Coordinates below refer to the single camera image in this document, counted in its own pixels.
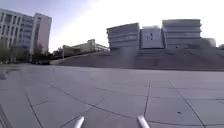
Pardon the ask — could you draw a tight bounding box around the low beige building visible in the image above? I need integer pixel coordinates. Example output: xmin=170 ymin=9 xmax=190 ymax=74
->
xmin=60 ymin=38 xmax=111 ymax=58

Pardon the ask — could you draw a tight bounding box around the grey sloped embankment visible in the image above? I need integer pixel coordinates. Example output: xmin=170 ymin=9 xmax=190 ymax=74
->
xmin=49 ymin=47 xmax=224 ymax=72

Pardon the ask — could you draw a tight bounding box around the robot's own part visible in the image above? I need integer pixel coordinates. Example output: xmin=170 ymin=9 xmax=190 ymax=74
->
xmin=136 ymin=114 xmax=151 ymax=128
xmin=72 ymin=115 xmax=86 ymax=128

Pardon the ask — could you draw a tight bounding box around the grey striped building complex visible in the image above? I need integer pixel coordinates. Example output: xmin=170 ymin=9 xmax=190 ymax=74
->
xmin=106 ymin=18 xmax=218 ymax=51

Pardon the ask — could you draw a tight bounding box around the row of trees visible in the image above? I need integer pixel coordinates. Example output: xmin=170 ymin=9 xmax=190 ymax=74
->
xmin=0 ymin=39 xmax=52 ymax=66

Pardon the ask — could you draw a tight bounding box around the tall pale building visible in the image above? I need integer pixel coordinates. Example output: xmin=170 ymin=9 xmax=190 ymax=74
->
xmin=0 ymin=7 xmax=53 ymax=56

